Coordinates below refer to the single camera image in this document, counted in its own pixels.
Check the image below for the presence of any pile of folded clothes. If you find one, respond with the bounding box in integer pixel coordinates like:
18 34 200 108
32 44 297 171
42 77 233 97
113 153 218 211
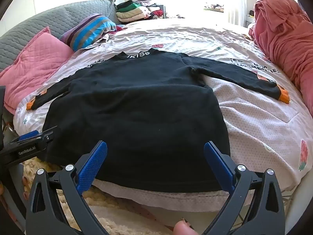
115 0 169 25

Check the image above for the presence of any white nightstand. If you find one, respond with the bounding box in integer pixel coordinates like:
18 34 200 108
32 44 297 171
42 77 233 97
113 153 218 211
245 13 256 28

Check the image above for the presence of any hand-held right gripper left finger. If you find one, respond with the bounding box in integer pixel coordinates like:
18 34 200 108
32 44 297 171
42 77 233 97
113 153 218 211
25 141 115 235

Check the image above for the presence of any pink quilted pillow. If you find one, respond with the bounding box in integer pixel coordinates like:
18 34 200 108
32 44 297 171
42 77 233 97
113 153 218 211
0 26 74 114

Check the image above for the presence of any black sweater with orange cuffs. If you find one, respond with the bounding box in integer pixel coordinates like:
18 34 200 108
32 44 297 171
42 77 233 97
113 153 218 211
26 48 290 193

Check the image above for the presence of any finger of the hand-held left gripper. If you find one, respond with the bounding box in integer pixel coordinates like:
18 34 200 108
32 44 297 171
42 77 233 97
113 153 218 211
10 126 58 145

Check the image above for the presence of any striped pillow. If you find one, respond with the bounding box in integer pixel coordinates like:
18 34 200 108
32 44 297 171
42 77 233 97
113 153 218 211
60 13 116 52

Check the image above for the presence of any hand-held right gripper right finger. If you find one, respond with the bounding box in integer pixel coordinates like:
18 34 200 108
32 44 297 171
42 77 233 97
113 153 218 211
204 141 285 235

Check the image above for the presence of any pink printed blanket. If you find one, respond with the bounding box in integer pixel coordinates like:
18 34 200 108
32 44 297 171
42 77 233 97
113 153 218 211
12 18 311 201

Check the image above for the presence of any pink blanket bundle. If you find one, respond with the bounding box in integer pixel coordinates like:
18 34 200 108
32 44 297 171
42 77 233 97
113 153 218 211
248 0 313 118

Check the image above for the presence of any person's right hand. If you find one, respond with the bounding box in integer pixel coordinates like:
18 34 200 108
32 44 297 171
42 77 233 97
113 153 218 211
173 217 199 235

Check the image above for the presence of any cream fluffy rug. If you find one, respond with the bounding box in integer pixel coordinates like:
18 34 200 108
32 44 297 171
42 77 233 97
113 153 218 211
22 157 172 235

